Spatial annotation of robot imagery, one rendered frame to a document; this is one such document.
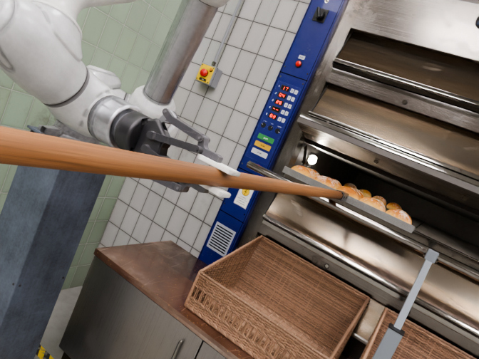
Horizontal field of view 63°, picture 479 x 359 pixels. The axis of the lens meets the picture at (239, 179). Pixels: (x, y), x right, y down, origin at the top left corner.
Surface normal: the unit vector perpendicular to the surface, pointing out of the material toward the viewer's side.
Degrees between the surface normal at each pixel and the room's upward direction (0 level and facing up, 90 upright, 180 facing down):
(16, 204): 90
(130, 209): 90
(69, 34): 62
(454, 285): 70
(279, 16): 90
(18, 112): 90
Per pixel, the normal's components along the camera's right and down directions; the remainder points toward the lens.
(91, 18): 0.80, 0.41
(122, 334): -0.45, -0.07
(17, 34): 0.51, 0.42
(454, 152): -0.29, -0.38
